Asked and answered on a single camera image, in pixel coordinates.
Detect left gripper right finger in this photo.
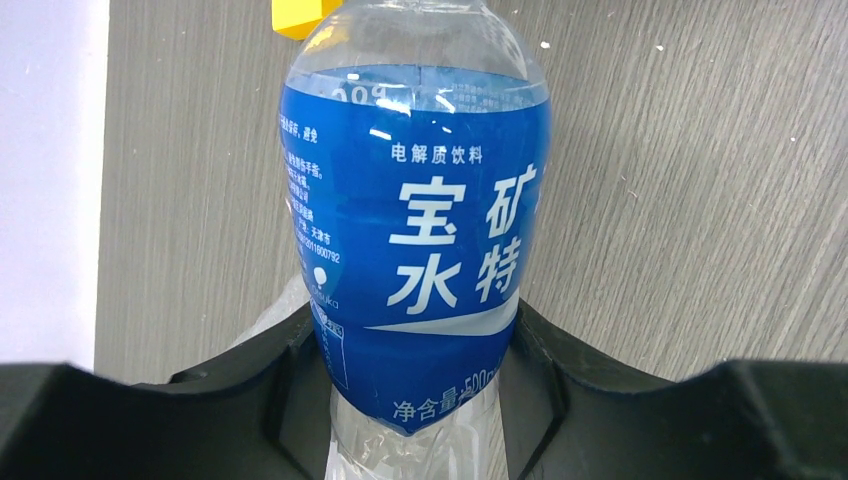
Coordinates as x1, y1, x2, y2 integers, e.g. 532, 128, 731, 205
499, 303, 847, 479

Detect blue label water bottle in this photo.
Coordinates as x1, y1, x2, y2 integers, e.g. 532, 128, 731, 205
279, 1, 551, 479

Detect yellow block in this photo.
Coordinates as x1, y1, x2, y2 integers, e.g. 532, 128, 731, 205
271, 0, 344, 41

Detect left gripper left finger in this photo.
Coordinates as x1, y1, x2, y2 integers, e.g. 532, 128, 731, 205
1, 306, 330, 479

